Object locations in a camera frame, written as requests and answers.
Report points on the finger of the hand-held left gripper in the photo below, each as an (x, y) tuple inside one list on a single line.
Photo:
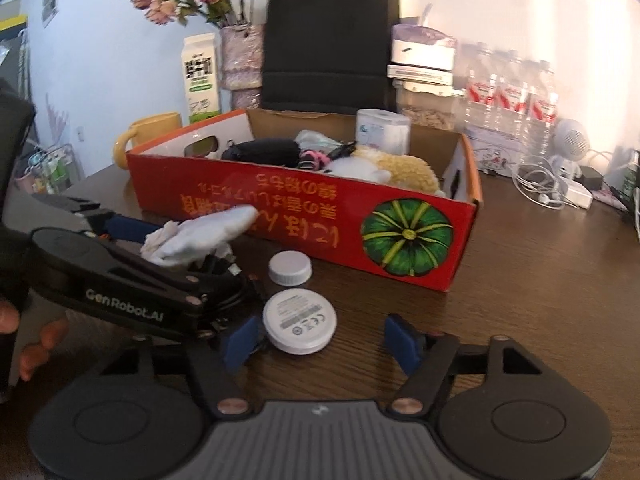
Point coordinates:
[(225, 295), (125, 227)]

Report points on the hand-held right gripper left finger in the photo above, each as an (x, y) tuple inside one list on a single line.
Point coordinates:
[(240, 345)]

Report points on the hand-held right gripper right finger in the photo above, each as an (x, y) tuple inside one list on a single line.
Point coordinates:
[(405, 342)]

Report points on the white tissue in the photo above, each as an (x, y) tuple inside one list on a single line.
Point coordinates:
[(200, 237)]

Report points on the white round disc device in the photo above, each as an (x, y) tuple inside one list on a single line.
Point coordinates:
[(299, 320)]

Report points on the white bottle cap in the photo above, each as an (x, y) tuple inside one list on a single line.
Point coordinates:
[(290, 267)]

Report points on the red cardboard box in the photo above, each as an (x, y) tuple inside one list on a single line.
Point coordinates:
[(300, 220)]

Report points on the navy zip pouch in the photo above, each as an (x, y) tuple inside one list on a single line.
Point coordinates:
[(260, 151)]

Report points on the plush sheep toy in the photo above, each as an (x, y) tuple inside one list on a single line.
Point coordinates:
[(405, 170)]

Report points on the clear plastic wrap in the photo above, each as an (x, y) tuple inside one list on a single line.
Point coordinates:
[(317, 140)]

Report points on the clear cotton swab box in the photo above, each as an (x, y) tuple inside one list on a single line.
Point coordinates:
[(382, 130)]

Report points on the person's left hand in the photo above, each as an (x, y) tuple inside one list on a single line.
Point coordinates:
[(50, 335)]

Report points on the yellow mug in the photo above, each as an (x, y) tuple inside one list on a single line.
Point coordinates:
[(150, 132)]

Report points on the white milk carton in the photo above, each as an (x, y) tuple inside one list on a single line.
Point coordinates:
[(201, 80)]

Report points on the pink ceramic vase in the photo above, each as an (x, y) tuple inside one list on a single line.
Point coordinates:
[(242, 65)]

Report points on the white power adapter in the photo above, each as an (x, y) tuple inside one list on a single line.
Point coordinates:
[(579, 194)]

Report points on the sunflower seed container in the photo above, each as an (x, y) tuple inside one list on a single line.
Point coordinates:
[(427, 112)]

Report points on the black power adapter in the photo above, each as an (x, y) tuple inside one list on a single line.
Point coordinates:
[(592, 175)]

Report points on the white round mini fan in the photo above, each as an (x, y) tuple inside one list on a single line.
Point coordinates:
[(572, 142)]

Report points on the pack of water bottles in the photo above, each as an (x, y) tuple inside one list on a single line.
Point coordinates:
[(505, 100)]

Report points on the white flat box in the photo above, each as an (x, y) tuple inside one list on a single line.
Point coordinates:
[(420, 77)]

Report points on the dark green small bottle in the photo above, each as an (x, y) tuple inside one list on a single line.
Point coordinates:
[(631, 185)]

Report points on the black paper bag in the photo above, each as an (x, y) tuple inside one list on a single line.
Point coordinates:
[(330, 40)]

